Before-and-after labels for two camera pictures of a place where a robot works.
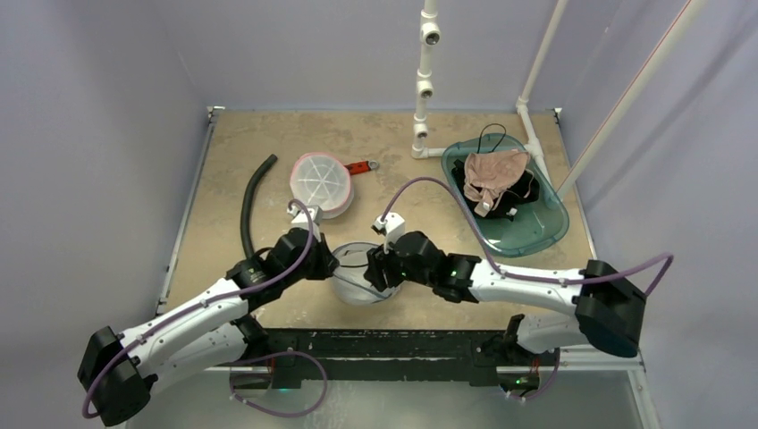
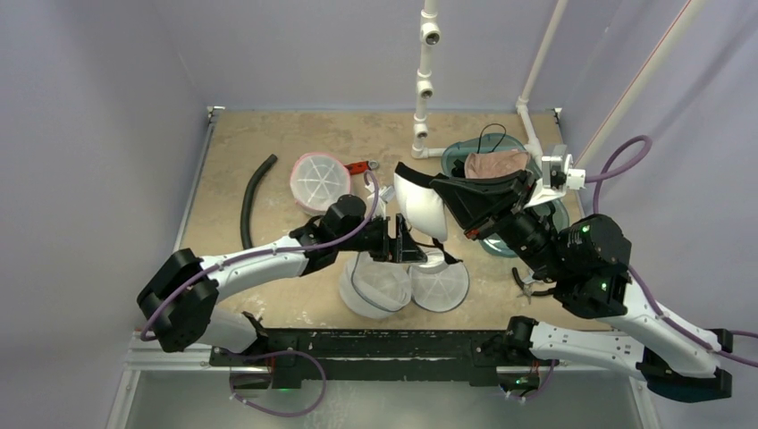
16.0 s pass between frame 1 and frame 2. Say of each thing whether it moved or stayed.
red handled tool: stayed
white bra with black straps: moved
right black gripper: moved
